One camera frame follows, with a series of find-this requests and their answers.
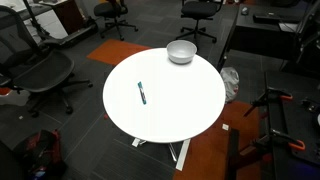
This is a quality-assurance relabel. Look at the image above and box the blue marker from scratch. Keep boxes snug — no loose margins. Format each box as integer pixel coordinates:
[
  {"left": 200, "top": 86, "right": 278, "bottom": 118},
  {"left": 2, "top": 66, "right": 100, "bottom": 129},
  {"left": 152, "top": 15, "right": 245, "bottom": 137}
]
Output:
[{"left": 137, "top": 80, "right": 148, "bottom": 106}]

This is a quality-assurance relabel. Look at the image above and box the grey bowl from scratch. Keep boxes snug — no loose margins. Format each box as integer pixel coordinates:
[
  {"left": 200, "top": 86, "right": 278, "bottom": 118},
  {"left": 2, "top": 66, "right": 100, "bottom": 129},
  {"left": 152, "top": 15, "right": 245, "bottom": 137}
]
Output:
[{"left": 166, "top": 39, "right": 198, "bottom": 65}]

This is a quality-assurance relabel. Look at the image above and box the white table base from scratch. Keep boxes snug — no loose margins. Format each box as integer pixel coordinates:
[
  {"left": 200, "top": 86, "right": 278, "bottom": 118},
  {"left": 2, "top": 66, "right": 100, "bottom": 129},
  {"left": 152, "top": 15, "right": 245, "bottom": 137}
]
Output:
[{"left": 131, "top": 137, "right": 192, "bottom": 172}]

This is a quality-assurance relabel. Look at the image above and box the crumpled clear plastic bag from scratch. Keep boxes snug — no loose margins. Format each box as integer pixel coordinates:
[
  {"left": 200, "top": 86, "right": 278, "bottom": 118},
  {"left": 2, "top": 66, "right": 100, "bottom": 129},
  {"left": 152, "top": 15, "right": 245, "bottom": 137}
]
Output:
[{"left": 219, "top": 66, "right": 240, "bottom": 104}]

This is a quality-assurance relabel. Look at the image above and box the black swivel office chair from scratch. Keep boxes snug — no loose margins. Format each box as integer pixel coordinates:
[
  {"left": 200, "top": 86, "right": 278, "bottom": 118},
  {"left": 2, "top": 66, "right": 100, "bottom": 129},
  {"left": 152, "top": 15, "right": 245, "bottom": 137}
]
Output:
[
  {"left": 93, "top": 0, "right": 139, "bottom": 42},
  {"left": 175, "top": 0, "right": 224, "bottom": 44}
]

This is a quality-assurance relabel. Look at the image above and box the black kick scooter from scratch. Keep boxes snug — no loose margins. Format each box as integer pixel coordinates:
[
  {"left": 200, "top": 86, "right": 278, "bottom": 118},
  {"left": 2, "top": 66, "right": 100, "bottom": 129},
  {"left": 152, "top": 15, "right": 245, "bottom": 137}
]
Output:
[{"left": 21, "top": 0, "right": 99, "bottom": 48}]

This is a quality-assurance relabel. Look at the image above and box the black desk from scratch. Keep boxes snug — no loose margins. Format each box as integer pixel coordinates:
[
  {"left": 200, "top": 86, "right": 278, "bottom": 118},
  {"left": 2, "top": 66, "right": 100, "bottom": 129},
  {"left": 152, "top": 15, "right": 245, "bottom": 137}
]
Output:
[{"left": 216, "top": 3, "right": 320, "bottom": 73}]

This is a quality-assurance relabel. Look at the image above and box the black mesh office chair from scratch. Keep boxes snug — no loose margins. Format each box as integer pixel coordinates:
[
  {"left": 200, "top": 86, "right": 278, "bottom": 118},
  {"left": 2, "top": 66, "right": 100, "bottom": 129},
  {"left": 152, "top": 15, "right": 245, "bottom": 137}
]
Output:
[{"left": 0, "top": 4, "right": 94, "bottom": 118}]

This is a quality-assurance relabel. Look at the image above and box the dark wooden cabinet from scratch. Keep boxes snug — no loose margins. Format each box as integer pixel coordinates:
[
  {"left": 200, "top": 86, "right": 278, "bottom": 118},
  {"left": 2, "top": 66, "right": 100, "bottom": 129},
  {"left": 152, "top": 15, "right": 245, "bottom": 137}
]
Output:
[{"left": 39, "top": 0, "right": 86, "bottom": 36}]

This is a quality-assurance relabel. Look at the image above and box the black mounting table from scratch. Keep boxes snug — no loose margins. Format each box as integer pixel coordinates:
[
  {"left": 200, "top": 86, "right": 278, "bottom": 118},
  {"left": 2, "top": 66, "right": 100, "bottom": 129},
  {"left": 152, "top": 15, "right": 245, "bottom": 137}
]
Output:
[{"left": 264, "top": 70, "right": 320, "bottom": 180}]

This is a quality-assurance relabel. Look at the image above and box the white cabinet desk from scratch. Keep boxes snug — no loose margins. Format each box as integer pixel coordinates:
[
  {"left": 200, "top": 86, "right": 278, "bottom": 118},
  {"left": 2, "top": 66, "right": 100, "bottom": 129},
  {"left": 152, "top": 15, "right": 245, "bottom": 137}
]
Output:
[{"left": 0, "top": 0, "right": 69, "bottom": 41}]

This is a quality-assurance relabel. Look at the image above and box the black keyboard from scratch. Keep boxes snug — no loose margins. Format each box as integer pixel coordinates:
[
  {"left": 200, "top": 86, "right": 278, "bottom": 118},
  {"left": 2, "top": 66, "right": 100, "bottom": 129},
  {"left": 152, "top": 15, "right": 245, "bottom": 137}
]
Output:
[{"left": 252, "top": 12, "right": 281, "bottom": 25}]

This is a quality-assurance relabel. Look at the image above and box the red and black bag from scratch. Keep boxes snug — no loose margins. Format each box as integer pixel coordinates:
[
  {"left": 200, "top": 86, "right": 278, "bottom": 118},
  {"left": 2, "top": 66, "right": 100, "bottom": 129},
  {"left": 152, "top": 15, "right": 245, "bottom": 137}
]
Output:
[{"left": 13, "top": 129, "right": 66, "bottom": 180}]

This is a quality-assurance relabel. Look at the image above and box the white paper sheet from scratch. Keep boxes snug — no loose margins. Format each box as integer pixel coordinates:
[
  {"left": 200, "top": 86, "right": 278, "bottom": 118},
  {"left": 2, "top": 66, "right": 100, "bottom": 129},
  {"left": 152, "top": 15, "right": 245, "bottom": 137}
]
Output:
[{"left": 278, "top": 22, "right": 301, "bottom": 34}]

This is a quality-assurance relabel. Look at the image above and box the black upright post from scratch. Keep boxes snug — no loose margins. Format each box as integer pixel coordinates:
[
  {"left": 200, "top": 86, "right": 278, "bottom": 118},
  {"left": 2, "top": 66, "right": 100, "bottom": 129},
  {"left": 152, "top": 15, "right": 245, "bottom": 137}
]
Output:
[{"left": 225, "top": 128, "right": 240, "bottom": 180}]

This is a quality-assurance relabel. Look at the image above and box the orange handled black clamp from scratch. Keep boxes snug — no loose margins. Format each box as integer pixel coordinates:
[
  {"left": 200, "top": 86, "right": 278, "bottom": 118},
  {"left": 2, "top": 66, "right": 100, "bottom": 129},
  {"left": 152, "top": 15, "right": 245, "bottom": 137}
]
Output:
[
  {"left": 249, "top": 129, "right": 306, "bottom": 158},
  {"left": 243, "top": 87, "right": 294, "bottom": 118}
]

